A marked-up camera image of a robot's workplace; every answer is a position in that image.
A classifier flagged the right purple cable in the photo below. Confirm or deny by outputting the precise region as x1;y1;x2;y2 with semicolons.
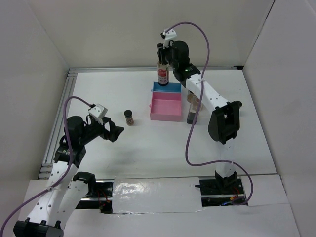
166;22;255;206

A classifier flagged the tall vinegar bottle red label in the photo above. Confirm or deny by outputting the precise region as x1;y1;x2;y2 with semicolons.
157;61;169;86

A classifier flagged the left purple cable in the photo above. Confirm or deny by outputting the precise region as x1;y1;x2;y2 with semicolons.
0;96;96;232

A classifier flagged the blue plastic tray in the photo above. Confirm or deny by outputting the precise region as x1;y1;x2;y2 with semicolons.
152;82;182;93

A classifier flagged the pink plastic tray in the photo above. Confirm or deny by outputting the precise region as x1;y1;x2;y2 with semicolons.
150;91;182;122

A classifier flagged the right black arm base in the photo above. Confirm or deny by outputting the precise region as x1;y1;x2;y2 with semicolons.
195;178;246;207

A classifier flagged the purple cable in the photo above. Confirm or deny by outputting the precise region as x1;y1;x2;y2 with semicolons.
166;22;255;206
0;96;96;232

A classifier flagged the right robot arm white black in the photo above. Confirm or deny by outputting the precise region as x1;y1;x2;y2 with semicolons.
157;40;242;194

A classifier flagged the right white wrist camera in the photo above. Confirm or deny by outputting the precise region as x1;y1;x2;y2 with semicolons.
160;29;177;48

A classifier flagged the round black cap spice jar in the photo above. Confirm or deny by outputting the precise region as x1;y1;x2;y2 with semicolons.
187;90;199;103

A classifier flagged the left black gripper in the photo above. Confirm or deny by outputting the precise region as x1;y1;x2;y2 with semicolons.
79;116;124;145

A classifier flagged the left aluminium rail frame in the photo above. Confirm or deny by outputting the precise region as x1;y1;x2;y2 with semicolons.
38;68;78;180

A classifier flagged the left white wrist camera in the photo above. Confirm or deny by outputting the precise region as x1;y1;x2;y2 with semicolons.
88;104;108;125

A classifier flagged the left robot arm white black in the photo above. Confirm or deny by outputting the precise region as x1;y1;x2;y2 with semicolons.
13;115;124;237

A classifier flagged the pink cap seasoning jar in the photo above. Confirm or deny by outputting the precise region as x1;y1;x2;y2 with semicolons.
197;102;203;111

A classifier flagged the gold spout oil bottle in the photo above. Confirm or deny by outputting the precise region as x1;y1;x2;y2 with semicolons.
187;98;199;124

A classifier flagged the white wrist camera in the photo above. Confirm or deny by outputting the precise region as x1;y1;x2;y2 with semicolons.
160;29;177;48
88;104;108;125

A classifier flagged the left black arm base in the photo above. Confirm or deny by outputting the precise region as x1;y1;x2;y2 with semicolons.
76;180;114;214

